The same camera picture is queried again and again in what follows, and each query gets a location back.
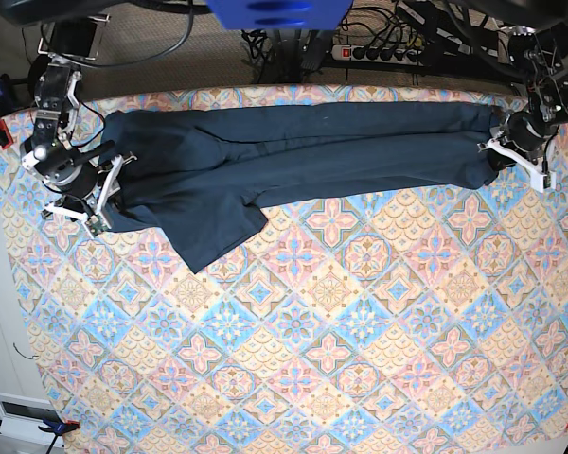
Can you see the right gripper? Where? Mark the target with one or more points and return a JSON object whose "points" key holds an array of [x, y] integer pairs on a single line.
{"points": [[84, 190]]}

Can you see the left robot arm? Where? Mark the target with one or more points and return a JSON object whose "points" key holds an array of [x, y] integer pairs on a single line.
{"points": [[532, 50]]}

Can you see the patterned tablecloth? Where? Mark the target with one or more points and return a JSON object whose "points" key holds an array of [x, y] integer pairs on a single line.
{"points": [[427, 320]]}

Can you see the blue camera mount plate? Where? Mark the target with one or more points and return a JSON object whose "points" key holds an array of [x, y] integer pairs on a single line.
{"points": [[279, 14]]}

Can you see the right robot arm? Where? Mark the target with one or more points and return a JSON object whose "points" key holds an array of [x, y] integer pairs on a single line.
{"points": [[71, 44]]}

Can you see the dark blue t-shirt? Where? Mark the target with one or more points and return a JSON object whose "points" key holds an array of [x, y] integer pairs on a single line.
{"points": [[204, 177]]}

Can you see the white power strip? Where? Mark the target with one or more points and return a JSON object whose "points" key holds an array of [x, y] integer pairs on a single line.
{"points": [[389, 55]]}

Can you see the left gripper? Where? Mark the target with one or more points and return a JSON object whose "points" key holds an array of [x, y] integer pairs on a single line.
{"points": [[522, 140]]}

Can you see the blue orange clamp lower left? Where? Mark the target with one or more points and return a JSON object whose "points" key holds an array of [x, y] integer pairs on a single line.
{"points": [[52, 427]]}

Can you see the white floor vent panel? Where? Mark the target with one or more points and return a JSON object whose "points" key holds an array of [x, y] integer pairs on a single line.
{"points": [[12, 405]]}

